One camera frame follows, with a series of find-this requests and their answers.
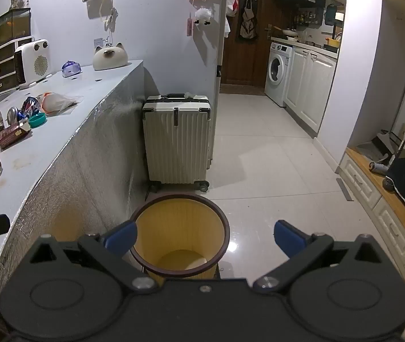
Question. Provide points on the dark wooden door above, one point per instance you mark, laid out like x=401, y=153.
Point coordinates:
x=263, y=60

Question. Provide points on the white washing machine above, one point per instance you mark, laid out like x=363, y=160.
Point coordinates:
x=277, y=74

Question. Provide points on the yellow bin with brown rim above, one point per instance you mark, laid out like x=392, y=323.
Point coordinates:
x=184, y=228

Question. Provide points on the silver can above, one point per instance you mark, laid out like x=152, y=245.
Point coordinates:
x=12, y=115

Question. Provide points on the small purple humidifier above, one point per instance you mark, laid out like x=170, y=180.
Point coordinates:
x=71, y=69

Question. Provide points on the hanging sheep plush toy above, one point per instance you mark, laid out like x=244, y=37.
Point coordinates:
x=202, y=15

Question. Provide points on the black stand under bin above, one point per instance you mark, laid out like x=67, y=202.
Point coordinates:
x=218, y=270

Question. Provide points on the silver foil covered table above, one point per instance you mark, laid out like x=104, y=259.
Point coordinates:
x=81, y=171

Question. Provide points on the white drawer bench wooden top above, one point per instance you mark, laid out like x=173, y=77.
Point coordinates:
x=377, y=203

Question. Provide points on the cream hard-shell suitcase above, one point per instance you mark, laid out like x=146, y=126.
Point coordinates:
x=175, y=142

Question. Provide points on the pink hanging case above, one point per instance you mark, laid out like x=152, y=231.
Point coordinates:
x=189, y=25

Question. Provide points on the white kitchen base cabinets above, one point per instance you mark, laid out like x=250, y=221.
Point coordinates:
x=309, y=89

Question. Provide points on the dark hanging apron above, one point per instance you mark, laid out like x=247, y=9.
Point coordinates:
x=248, y=17

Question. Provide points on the teal small bowl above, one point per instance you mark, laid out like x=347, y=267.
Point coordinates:
x=37, y=120

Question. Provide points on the cat-shaped cream ornament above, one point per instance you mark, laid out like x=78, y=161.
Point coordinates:
x=109, y=58

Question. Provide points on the white space heater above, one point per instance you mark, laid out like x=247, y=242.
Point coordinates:
x=33, y=64

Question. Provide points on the clear plastic bag orange print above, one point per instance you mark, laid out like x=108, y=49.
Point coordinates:
x=54, y=102

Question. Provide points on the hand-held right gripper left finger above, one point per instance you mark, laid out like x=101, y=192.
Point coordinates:
x=120, y=238

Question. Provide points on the dark wooden drawer chest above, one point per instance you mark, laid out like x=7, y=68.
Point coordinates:
x=1, y=67

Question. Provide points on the red and white hanging bag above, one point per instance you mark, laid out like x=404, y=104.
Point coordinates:
x=232, y=3

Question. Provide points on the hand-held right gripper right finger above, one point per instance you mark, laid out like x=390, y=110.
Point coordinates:
x=288, y=238

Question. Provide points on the dark round ball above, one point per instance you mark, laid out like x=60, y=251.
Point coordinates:
x=388, y=183

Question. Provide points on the grey spray can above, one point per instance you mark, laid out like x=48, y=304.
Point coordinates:
x=379, y=167

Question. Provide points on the frying pan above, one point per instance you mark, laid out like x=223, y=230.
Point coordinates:
x=291, y=32

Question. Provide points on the brown snack wrapper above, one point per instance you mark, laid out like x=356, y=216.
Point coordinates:
x=13, y=136

